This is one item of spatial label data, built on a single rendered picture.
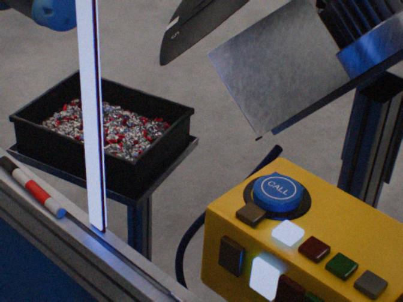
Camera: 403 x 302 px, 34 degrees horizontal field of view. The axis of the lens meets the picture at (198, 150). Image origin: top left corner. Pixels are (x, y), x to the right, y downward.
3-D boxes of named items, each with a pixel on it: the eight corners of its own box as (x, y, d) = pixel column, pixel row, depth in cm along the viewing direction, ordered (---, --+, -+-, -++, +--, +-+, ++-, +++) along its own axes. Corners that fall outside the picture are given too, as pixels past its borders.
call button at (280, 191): (310, 202, 54) (313, 186, 53) (280, 226, 51) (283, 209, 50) (271, 180, 56) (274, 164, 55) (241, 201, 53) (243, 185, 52)
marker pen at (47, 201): (66, 206, 80) (6, 153, 88) (56, 211, 79) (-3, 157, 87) (67, 215, 81) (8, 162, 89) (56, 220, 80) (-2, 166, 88)
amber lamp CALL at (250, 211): (266, 217, 51) (267, 211, 51) (252, 228, 50) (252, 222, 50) (249, 206, 52) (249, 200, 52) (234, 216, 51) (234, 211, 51)
